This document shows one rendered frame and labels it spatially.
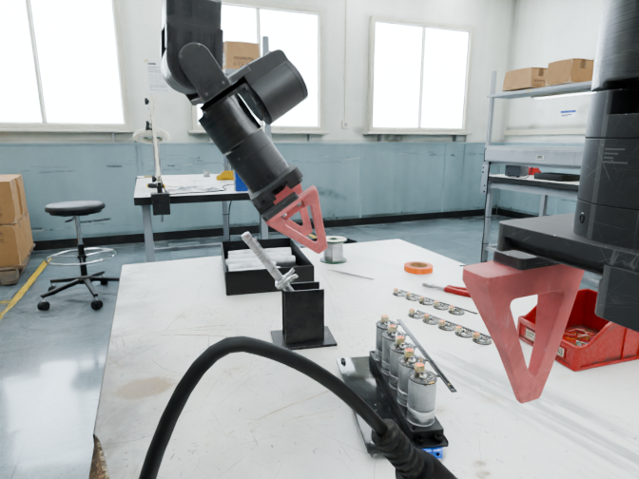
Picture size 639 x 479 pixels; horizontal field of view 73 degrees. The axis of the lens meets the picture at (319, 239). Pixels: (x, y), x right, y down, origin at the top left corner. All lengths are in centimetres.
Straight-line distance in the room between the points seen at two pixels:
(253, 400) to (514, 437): 25
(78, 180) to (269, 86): 428
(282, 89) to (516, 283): 37
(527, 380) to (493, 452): 19
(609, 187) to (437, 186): 573
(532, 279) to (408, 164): 539
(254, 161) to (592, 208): 39
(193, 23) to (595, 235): 42
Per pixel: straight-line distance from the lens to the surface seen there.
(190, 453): 43
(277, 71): 54
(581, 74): 333
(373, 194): 540
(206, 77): 49
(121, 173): 471
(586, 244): 18
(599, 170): 19
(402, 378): 43
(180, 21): 51
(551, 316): 26
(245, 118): 52
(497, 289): 23
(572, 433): 50
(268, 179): 51
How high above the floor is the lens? 102
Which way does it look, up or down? 13 degrees down
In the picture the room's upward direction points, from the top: straight up
